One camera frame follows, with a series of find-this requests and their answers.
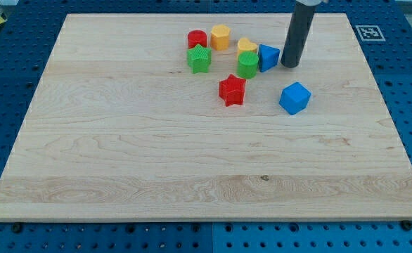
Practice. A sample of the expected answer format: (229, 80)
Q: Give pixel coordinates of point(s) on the green cylinder block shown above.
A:
(247, 64)

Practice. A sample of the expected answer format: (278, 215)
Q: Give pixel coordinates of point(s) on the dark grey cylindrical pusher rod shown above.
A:
(298, 31)

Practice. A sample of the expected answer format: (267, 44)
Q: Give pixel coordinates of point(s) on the yellow heart block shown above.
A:
(244, 45)

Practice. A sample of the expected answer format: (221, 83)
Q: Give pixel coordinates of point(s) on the red star block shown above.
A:
(232, 90)

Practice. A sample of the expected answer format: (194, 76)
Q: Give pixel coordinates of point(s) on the blue triangular prism block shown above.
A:
(268, 57)

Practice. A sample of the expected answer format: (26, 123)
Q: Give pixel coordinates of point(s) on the red cylinder block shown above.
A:
(196, 37)

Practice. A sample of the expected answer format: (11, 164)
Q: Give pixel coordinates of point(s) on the light wooden board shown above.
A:
(120, 130)

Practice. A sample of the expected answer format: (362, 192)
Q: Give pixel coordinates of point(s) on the green star block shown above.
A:
(199, 59)

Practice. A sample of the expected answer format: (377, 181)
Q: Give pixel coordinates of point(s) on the blue cube block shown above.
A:
(294, 98)

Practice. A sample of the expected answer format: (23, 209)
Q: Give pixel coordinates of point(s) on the white fiducial marker tag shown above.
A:
(370, 33)

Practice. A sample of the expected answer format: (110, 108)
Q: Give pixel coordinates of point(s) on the orange hexagon block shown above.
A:
(220, 35)

